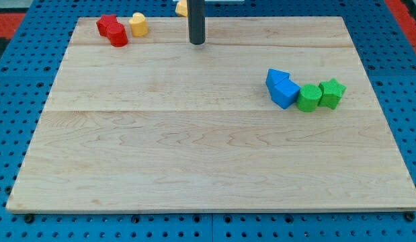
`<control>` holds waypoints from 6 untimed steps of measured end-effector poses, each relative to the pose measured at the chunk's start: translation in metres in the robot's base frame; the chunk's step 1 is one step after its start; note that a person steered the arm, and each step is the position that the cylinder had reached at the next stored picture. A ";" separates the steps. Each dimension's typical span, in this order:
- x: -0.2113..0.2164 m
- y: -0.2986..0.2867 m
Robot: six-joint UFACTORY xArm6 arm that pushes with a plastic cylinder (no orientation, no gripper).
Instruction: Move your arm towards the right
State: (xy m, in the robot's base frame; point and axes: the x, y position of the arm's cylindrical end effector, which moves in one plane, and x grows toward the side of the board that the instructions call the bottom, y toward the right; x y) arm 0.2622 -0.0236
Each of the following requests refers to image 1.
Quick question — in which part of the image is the wooden board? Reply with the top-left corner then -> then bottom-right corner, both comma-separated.
7,17 -> 416,214

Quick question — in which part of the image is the blue triangle block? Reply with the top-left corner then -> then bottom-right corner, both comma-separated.
265,69 -> 290,95

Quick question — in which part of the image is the blue cube block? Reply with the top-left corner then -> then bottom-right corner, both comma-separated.
269,80 -> 300,109

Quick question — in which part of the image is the green cylinder block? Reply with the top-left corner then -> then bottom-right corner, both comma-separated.
296,84 -> 322,112

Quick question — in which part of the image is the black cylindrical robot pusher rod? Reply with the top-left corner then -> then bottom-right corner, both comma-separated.
187,0 -> 206,45

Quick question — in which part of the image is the yellow heart block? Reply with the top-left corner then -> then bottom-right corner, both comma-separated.
128,12 -> 149,37

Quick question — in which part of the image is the yellow block behind rod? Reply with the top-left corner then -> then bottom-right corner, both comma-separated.
175,0 -> 188,17

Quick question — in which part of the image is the red cylinder block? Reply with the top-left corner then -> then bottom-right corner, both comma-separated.
106,22 -> 128,47

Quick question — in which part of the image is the green star block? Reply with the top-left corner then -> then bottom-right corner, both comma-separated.
319,79 -> 347,110

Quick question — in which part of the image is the red star block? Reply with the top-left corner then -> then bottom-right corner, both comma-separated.
96,14 -> 118,37

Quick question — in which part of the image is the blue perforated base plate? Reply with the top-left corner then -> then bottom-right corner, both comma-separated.
0,0 -> 416,241

